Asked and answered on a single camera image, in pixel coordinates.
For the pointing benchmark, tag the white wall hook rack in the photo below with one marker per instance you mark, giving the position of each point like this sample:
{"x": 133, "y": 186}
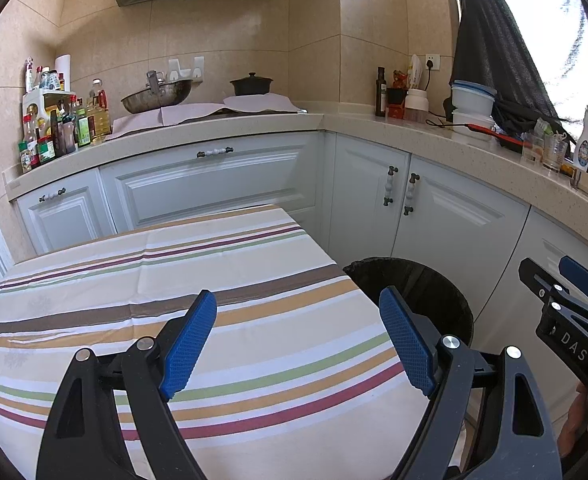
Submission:
{"x": 189, "y": 67}

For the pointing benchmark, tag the white stove cover sheet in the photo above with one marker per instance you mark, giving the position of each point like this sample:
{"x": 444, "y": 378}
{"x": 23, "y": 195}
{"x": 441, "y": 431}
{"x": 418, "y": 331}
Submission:
{"x": 264, "y": 104}
{"x": 164, "y": 117}

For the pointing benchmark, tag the kitchen window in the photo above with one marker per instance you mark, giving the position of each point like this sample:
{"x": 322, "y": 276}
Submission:
{"x": 558, "y": 25}

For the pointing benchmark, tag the group of condiment bottles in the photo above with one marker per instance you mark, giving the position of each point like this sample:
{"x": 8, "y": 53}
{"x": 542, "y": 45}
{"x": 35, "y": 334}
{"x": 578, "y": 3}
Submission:
{"x": 49, "y": 135}

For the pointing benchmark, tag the black cup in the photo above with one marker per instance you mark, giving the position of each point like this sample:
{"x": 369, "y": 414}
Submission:
{"x": 396, "y": 96}

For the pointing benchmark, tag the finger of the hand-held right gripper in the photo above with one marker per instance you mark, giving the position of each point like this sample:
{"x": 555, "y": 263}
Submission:
{"x": 541, "y": 282}
{"x": 581, "y": 275}

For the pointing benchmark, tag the dark hanging cloth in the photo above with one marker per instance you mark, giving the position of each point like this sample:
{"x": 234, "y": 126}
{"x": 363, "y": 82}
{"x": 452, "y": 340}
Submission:
{"x": 493, "y": 35}

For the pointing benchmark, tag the white wall socket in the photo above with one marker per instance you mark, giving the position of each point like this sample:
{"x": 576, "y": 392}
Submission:
{"x": 432, "y": 62}

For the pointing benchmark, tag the yellow cooking oil bottle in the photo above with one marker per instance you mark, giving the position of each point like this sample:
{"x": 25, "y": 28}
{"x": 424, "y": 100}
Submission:
{"x": 99, "y": 115}

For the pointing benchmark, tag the person's right hand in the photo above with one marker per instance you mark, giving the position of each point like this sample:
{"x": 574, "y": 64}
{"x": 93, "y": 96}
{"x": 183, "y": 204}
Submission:
{"x": 576, "y": 420}

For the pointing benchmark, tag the striped tablecloth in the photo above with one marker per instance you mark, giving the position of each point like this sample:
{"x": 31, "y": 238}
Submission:
{"x": 274, "y": 310}

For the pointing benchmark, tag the white spice shelf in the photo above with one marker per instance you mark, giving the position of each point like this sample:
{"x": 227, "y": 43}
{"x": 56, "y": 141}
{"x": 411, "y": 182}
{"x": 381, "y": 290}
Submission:
{"x": 39, "y": 96}

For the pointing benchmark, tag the clear measuring cup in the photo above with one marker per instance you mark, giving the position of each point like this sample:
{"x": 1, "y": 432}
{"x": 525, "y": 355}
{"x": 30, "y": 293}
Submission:
{"x": 554, "y": 152}

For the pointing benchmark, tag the black trash bin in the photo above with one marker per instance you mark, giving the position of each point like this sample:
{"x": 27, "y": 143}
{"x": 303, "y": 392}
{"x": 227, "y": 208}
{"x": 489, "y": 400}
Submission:
{"x": 423, "y": 290}

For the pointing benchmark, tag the beige stone countertop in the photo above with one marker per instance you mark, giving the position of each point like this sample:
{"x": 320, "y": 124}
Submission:
{"x": 224, "y": 127}

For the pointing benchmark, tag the clear glass cup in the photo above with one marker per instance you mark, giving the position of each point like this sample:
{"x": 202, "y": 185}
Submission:
{"x": 532, "y": 150}

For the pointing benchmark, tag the paper towel roll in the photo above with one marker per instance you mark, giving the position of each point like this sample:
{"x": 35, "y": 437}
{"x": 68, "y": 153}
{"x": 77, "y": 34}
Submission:
{"x": 63, "y": 72}

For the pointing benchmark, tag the white cabinet door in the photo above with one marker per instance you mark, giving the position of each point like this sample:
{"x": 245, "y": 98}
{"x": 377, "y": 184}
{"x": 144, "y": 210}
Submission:
{"x": 468, "y": 240}
{"x": 214, "y": 190}
{"x": 363, "y": 210}
{"x": 533, "y": 240}
{"x": 69, "y": 215}

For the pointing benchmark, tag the tall dark glass bottle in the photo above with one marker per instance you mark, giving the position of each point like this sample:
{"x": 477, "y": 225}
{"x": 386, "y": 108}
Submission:
{"x": 380, "y": 92}

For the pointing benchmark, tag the small red orange figure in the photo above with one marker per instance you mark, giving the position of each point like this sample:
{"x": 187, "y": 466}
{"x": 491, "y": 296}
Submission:
{"x": 399, "y": 81}

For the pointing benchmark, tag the stacked white bowls blue rim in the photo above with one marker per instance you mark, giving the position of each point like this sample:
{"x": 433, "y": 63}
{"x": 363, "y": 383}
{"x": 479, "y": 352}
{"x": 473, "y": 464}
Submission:
{"x": 473, "y": 107}

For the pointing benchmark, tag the small red box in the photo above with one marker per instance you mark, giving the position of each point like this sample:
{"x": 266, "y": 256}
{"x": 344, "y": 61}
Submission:
{"x": 396, "y": 112}

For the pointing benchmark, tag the white jar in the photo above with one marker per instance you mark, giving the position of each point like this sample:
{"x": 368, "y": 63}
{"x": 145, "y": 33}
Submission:
{"x": 416, "y": 106}

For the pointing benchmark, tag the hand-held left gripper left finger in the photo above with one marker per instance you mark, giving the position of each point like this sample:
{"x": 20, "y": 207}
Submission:
{"x": 189, "y": 345}

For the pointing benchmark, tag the black pot with lid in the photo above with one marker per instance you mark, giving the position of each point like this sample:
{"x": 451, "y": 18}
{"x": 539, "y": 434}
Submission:
{"x": 251, "y": 86}

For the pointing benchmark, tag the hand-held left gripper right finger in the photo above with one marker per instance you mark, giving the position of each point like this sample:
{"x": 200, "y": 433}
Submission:
{"x": 406, "y": 342}

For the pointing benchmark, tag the steel wok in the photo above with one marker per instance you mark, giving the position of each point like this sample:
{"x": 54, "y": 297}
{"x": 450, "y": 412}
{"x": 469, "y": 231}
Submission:
{"x": 156, "y": 97}

